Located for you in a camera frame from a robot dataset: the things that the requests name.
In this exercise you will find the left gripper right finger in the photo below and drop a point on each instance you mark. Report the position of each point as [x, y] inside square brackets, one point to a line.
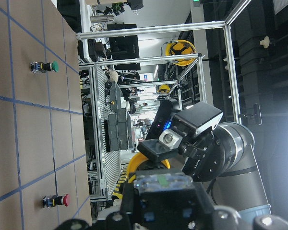
[203, 209]

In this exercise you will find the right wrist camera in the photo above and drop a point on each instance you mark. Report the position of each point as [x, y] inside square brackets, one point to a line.
[198, 121]

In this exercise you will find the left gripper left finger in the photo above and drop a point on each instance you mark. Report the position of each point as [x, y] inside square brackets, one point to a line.
[130, 208]

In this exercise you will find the yellow hard hat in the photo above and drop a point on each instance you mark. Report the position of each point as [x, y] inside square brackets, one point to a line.
[180, 47]

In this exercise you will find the yellow push button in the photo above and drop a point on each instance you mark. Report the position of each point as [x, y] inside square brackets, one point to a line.
[164, 198]

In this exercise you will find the green push button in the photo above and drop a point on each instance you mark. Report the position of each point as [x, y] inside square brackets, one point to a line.
[41, 67]

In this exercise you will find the red push button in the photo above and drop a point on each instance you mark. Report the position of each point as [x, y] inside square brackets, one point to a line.
[56, 200]

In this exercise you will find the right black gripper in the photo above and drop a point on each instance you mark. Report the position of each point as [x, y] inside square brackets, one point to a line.
[206, 153]

